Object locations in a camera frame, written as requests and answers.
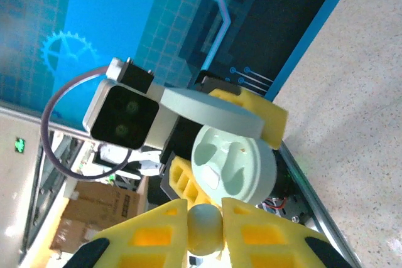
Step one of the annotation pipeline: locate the green wireless earbud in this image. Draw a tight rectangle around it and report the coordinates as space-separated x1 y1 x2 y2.
187 203 224 258

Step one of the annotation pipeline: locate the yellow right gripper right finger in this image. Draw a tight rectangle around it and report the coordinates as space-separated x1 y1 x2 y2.
221 196 357 268

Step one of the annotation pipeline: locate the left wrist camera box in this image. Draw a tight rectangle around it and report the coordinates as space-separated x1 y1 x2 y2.
82 56 166 151

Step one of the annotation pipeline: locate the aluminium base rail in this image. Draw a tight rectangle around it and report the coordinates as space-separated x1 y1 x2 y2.
281 141 365 268

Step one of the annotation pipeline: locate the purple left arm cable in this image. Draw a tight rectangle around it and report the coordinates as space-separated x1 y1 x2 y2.
40 65 133 181

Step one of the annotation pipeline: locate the green earbud charging case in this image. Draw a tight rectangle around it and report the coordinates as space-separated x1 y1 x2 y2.
160 87 277 206

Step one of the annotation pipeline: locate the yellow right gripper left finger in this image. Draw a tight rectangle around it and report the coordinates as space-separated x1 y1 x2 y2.
67 198 190 268

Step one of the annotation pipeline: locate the green exit sign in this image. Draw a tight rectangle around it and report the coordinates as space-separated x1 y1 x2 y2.
14 137 28 154

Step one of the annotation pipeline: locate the brown cardboard box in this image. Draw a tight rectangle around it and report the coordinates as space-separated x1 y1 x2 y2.
64 180 142 231
50 217 104 255

